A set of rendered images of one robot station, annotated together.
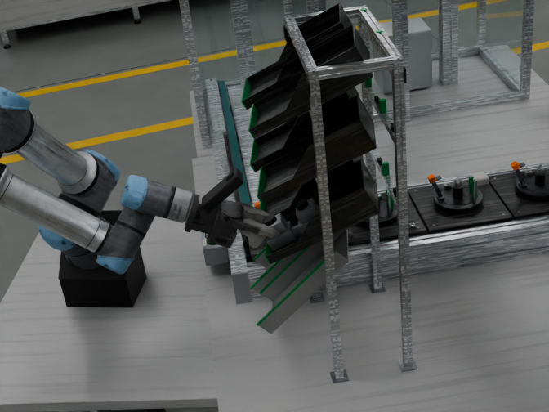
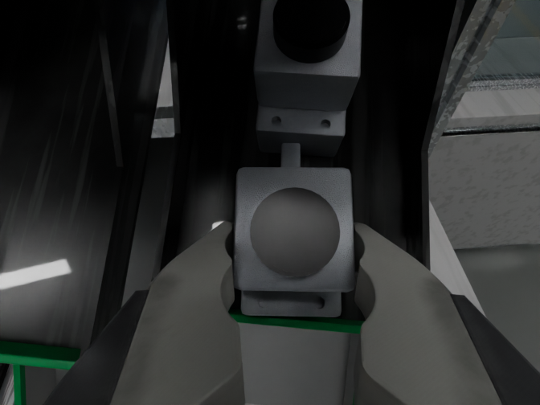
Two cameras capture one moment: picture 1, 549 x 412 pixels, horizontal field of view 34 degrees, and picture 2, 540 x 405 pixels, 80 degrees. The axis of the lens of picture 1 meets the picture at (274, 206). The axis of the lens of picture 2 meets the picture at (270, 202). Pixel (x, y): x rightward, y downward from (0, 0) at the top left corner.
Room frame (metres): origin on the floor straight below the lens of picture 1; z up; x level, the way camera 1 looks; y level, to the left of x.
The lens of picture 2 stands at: (1.74, 0.07, 1.36)
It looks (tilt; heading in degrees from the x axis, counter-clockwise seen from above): 53 degrees down; 268
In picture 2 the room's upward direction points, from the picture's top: 1 degrees clockwise
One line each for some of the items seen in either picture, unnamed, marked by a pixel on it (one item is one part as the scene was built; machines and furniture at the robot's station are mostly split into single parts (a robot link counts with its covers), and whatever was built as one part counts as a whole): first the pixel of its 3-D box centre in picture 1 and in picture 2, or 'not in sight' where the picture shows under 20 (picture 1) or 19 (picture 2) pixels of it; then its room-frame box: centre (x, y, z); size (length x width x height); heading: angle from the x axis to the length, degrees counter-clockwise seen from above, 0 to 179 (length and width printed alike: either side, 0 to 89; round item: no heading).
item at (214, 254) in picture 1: (213, 236); not in sight; (2.22, 0.19, 0.93); 0.21 x 0.07 x 0.06; 4
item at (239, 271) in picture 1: (229, 206); not in sight; (2.42, 0.14, 0.91); 0.89 x 0.06 x 0.11; 4
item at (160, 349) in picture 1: (120, 295); not in sight; (2.10, 0.47, 0.84); 0.90 x 0.70 x 0.03; 172
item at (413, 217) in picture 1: (374, 202); not in sight; (2.17, -0.29, 1.01); 0.24 x 0.24 x 0.13; 4
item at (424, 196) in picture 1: (457, 190); not in sight; (2.18, -0.53, 1.01); 0.24 x 0.24 x 0.13; 4
